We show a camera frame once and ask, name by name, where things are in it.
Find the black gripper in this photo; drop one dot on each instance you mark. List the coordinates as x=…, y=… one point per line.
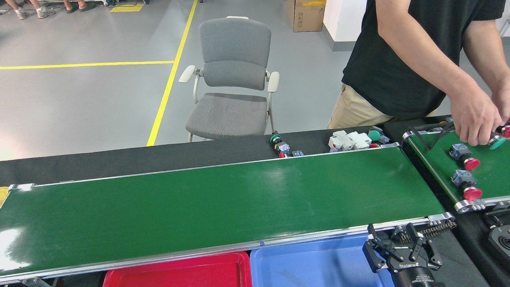
x=412, y=273

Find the person's right forearm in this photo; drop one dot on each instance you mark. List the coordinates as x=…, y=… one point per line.
x=426, y=56

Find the person's left forearm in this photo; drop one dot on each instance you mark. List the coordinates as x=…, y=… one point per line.
x=488, y=52

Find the blue plastic tray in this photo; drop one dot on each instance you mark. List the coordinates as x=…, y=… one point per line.
x=310, y=267

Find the short green conveyor belt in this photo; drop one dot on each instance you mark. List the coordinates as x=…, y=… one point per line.
x=492, y=175

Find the long green conveyor belt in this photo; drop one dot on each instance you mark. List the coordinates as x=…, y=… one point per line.
x=199, y=207

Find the red plastic tray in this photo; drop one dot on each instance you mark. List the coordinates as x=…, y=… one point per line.
x=179, y=275

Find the yellow plastic tray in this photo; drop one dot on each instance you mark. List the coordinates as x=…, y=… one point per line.
x=3, y=197

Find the person's right hand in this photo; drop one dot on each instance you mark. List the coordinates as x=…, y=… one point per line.
x=476, y=115

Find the person's left hand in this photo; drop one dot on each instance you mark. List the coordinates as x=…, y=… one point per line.
x=504, y=103

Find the black round motor housing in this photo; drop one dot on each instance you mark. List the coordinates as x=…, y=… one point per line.
x=502, y=241

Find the small green push button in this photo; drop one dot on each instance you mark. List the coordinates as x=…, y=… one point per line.
x=275, y=138

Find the grey office chair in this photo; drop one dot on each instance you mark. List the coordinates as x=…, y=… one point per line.
x=235, y=75

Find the brown cardboard box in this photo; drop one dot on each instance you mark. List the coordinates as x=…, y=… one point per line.
x=306, y=18

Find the bystander person with dark shoes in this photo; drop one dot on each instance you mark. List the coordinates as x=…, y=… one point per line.
x=87, y=6

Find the bystander person with white sneakers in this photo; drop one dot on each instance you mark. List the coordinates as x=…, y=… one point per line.
x=44, y=12

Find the black angled guide bracket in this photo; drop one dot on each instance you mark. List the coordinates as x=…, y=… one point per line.
x=428, y=145

